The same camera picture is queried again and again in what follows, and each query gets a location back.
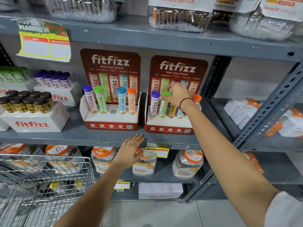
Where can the person's left forearm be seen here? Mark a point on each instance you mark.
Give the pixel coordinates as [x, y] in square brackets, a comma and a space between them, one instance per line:
[94, 196]

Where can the white sleeve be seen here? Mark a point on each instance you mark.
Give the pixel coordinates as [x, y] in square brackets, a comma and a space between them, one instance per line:
[286, 210]

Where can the person's left thumb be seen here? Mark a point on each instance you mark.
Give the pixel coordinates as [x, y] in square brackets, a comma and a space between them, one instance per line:
[140, 154]

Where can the large yellow green price label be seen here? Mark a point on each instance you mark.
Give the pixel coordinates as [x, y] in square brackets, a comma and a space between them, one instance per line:
[42, 42]

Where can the group of green tubes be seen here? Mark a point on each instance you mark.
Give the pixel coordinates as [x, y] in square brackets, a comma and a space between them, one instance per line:
[13, 74]

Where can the group of brown cap tubes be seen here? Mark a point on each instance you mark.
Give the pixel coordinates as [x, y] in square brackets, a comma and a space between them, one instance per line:
[26, 101]

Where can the yellow tablet tube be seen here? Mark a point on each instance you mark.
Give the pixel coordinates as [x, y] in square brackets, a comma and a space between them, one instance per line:
[171, 111]

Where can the grey metal shelf unit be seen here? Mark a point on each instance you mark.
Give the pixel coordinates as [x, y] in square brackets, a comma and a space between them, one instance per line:
[142, 37]

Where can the flat white carton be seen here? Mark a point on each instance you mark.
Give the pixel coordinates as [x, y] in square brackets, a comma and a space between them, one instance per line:
[161, 190]

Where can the purple cap tablet tube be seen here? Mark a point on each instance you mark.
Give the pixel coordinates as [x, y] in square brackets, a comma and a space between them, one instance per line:
[90, 100]
[154, 103]

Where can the small yellow green price label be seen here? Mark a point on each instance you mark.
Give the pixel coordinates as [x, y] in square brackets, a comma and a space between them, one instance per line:
[156, 150]
[122, 185]

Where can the clear plastic jar white label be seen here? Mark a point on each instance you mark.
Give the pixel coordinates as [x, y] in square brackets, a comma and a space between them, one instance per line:
[180, 16]
[224, 10]
[265, 25]

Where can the green cap tablet tube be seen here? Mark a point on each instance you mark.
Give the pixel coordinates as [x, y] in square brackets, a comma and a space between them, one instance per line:
[100, 100]
[163, 109]

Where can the orange packet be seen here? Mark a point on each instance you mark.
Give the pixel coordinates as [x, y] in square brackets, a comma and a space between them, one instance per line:
[254, 161]

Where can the person's left hand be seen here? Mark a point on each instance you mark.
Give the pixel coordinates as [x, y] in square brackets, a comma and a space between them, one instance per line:
[126, 153]

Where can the person's right hand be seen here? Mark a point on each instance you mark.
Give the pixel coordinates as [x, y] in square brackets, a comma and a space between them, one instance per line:
[180, 94]

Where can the blue cap tablet tube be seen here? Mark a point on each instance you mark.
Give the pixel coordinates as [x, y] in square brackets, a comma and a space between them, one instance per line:
[122, 101]

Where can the yellow packet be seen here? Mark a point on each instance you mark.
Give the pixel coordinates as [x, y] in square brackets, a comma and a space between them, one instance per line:
[55, 186]

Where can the person's right forearm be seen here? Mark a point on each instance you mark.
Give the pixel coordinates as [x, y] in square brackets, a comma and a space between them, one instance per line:
[220, 158]

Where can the orange cap tablet tube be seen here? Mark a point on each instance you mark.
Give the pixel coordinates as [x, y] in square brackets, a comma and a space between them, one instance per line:
[131, 101]
[197, 98]

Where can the group of purple cap tubes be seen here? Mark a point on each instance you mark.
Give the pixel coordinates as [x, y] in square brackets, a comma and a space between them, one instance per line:
[51, 79]

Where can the orange lid plastic jar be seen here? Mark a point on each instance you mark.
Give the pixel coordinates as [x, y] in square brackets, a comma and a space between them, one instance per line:
[11, 147]
[188, 164]
[103, 158]
[144, 166]
[58, 150]

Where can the person's right thumb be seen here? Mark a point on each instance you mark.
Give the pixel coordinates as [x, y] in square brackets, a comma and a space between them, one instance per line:
[166, 99]

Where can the red cardboard display stand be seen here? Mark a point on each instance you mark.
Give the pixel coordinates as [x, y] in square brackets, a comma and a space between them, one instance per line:
[177, 66]
[110, 61]

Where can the white orange carton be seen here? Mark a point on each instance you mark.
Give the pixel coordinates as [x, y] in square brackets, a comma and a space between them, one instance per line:
[241, 111]
[291, 125]

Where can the white display box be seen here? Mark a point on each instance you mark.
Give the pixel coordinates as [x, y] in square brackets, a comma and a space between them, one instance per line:
[61, 95]
[33, 122]
[14, 86]
[2, 122]

